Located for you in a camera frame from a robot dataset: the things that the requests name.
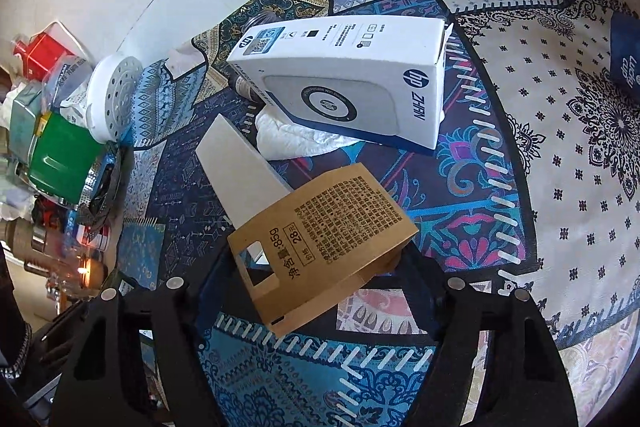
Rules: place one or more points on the printed clear plastic bag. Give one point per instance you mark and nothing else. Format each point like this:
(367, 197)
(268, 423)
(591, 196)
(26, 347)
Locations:
(67, 79)

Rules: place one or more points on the bottle with white label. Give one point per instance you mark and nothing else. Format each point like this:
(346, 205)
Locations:
(246, 88)

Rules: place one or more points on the perforated metal strip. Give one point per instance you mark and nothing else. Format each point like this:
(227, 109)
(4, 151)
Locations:
(95, 179)

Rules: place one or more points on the red box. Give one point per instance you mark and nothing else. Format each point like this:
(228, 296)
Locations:
(42, 52)

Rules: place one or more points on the crumpled white tissue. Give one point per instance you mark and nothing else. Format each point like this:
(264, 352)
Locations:
(290, 137)

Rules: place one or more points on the navy blue packet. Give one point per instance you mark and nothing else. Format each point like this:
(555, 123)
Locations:
(627, 57)

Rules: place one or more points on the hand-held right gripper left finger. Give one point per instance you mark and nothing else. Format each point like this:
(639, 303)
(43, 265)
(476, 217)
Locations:
(187, 309)

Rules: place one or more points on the white cardboard insert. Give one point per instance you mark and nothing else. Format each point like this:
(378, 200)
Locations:
(235, 167)

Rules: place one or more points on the white printed cardboard box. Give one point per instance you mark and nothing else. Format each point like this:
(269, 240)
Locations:
(350, 72)

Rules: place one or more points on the white paper scrap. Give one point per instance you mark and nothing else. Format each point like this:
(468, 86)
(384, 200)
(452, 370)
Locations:
(185, 57)

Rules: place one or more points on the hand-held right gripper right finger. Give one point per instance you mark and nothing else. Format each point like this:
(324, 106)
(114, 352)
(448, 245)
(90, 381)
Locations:
(425, 302)

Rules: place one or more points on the patterned blue cream blanket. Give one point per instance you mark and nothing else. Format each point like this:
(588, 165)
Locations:
(550, 157)

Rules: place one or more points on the white round perforated lid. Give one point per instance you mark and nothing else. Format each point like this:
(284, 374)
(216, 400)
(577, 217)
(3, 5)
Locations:
(117, 97)

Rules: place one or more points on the green box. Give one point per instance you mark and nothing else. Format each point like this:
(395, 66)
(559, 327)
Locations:
(60, 162)

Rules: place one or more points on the teal box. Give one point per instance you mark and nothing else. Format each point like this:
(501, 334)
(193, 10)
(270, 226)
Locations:
(22, 122)

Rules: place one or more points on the brown printed paper box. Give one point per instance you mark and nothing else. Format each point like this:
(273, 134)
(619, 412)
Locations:
(340, 232)

